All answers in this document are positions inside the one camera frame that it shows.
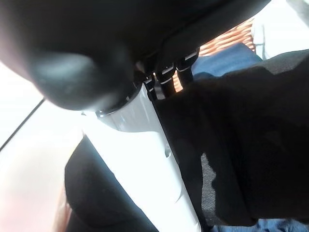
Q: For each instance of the navy blue folded garment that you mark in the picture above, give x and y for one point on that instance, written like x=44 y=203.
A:
x=224 y=64

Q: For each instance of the large black garment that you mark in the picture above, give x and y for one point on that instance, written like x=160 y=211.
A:
x=96 y=193

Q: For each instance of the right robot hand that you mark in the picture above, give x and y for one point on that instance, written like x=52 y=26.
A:
x=84 y=48

